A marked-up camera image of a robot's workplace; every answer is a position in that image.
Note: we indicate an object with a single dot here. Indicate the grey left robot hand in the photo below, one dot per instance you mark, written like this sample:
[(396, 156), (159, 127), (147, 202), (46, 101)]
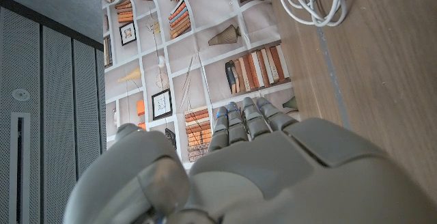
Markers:
[(273, 176)]

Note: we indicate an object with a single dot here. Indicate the printed bookshelf backdrop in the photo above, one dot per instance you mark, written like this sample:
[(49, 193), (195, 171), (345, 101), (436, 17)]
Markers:
[(198, 56)]

